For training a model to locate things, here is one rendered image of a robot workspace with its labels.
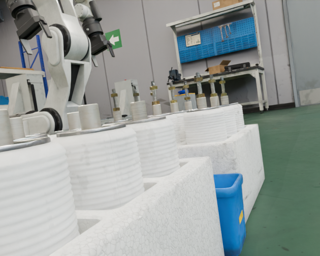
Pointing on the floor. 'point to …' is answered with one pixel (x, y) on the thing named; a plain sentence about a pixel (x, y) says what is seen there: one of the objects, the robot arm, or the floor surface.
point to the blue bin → (230, 212)
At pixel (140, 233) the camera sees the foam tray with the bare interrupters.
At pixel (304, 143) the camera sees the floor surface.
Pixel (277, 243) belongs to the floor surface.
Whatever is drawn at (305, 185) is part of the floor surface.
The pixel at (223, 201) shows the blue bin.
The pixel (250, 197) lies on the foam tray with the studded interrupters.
